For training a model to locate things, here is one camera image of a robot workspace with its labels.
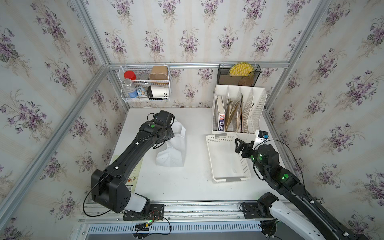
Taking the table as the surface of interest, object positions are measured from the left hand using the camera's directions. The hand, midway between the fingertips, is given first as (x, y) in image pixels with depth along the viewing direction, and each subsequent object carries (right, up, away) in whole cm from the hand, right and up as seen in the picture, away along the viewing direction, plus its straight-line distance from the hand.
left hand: (171, 136), depth 81 cm
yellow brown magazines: (+36, +12, +5) cm, 38 cm away
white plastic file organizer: (+56, +23, +22) cm, 64 cm away
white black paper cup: (-9, +27, +12) cm, 31 cm away
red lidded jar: (-27, +38, +10) cm, 47 cm away
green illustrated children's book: (-22, -23, +3) cm, 32 cm away
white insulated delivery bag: (+2, -10, +1) cm, 11 cm away
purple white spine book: (+29, +13, +3) cm, 32 cm away
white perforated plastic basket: (+33, -18, +10) cm, 39 cm away
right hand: (+38, -1, -7) cm, 39 cm away
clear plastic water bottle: (-27, +28, +9) cm, 40 cm away
